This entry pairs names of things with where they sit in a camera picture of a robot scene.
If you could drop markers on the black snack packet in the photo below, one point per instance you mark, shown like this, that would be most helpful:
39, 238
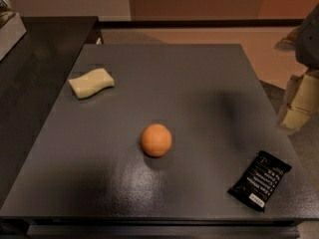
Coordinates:
259, 180

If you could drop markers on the dark side table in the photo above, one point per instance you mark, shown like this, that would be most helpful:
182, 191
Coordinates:
31, 77

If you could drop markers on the orange fruit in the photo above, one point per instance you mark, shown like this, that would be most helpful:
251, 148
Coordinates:
156, 140

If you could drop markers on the white box on side table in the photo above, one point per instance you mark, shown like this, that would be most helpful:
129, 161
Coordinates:
12, 28

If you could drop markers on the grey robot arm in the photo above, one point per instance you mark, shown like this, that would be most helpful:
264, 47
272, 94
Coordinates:
305, 41

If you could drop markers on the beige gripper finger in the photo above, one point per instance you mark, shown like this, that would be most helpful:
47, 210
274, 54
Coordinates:
300, 101

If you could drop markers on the yellow sponge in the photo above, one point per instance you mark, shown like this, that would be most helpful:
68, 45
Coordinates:
91, 83

